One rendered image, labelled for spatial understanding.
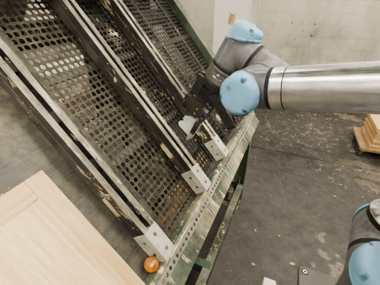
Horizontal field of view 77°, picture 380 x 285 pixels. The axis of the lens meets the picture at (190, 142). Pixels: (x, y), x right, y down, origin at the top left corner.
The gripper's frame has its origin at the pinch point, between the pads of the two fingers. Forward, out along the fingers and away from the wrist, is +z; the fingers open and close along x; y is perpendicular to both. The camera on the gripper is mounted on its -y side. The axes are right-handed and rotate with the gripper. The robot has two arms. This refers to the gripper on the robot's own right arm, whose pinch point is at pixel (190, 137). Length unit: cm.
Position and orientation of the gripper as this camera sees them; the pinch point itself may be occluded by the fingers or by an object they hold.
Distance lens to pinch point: 75.3
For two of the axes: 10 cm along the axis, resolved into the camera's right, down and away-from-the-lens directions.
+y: -8.2, -5.7, 0.4
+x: -3.8, 4.9, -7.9
